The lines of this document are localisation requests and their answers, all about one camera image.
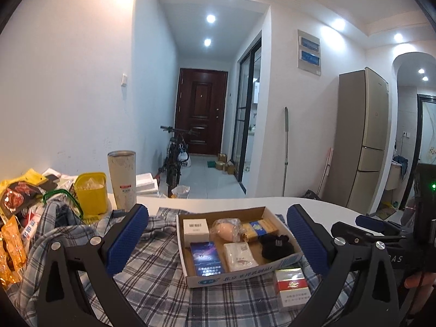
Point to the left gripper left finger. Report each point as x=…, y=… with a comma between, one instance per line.
x=62, y=299

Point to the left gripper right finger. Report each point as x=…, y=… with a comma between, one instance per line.
x=373, y=300

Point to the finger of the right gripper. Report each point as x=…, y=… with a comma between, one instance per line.
x=367, y=230

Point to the red white cigarette pack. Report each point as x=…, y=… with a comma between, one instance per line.
x=292, y=290

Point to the dark blue cigarette pack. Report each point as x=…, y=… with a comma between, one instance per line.
x=206, y=259

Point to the person's right hand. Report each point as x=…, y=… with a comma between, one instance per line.
x=424, y=285

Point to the beige refrigerator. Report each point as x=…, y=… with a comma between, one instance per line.
x=360, y=139

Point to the black fuzzy hair scrunchie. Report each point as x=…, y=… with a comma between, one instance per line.
x=276, y=247

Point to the green rimmed clear container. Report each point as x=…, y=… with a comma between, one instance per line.
x=64, y=196

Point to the pile of snack packets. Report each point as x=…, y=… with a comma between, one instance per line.
x=23, y=200

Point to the gold blue cigarette pack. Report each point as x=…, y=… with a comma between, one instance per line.
x=252, y=231

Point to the yellow plastic container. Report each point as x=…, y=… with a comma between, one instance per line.
x=91, y=190

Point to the white tissue pack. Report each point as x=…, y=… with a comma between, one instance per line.
x=239, y=257

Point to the beige sponge in plastic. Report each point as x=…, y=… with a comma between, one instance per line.
x=230, y=230

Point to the stack of white boxes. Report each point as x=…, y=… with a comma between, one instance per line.
x=146, y=185

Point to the shallow cardboard tray box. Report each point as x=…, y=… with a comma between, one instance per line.
x=244, y=215

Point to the black framed glass door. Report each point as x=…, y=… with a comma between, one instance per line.
x=245, y=113

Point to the speckled white tumbler cup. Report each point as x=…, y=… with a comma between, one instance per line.
x=122, y=171

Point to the small white barcode box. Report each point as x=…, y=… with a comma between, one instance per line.
x=195, y=231

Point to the cardboard boxes on floor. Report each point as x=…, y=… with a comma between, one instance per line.
x=223, y=163

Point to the white plastic bag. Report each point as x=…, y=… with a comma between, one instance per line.
x=184, y=159

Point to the black bicycle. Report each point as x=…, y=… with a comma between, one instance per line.
x=171, y=167

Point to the dark red entrance door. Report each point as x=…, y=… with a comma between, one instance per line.
x=200, y=109

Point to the green handled mop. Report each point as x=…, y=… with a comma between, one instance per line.
x=286, y=147

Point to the wall electrical panel box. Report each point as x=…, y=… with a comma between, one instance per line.
x=309, y=53

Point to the white wall switch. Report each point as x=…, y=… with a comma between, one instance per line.
x=124, y=80

